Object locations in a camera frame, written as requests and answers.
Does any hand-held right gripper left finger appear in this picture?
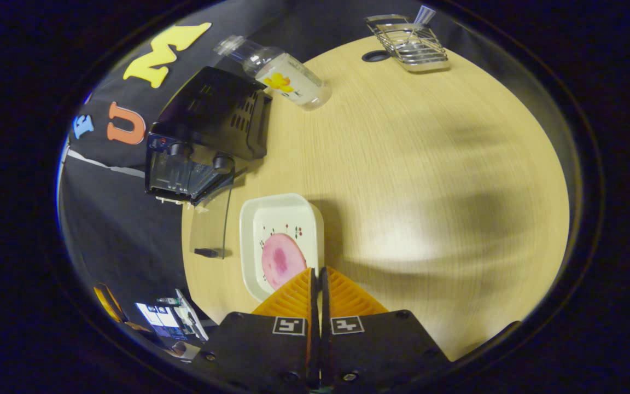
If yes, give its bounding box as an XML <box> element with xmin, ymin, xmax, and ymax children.
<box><xmin>200</xmin><ymin>267</ymin><xmax>316</xmax><ymax>390</ymax></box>

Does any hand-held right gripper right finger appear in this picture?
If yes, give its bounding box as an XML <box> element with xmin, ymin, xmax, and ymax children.
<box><xmin>320</xmin><ymin>266</ymin><xmax>452</xmax><ymax>386</ymax></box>

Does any pink ham slice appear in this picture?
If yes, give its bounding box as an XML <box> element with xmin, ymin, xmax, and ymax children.
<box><xmin>261</xmin><ymin>234</ymin><xmax>308</xmax><ymax>291</ymax></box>

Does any white square dish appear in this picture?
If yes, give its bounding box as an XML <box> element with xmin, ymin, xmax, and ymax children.
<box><xmin>239</xmin><ymin>193</ymin><xmax>325</xmax><ymax>303</ymax></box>

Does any black electric oven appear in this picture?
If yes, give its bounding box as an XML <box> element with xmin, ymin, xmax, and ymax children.
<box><xmin>144</xmin><ymin>66</ymin><xmax>273</xmax><ymax>260</ymax></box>

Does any blue white printed board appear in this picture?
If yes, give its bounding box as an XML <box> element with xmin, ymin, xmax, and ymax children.
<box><xmin>135</xmin><ymin>289</ymin><xmax>209</xmax><ymax>343</ymax></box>

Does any orange dark object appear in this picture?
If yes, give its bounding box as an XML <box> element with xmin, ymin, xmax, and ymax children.
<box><xmin>94</xmin><ymin>283</ymin><xmax>130</xmax><ymax>323</ymax></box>

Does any clear bottle with yellow label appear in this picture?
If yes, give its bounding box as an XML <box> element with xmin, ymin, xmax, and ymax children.
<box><xmin>214</xmin><ymin>35</ymin><xmax>333</xmax><ymax>112</ymax></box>

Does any metal wire basket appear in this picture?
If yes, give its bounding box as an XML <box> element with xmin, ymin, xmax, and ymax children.
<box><xmin>364</xmin><ymin>14</ymin><xmax>451</xmax><ymax>73</ymax></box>

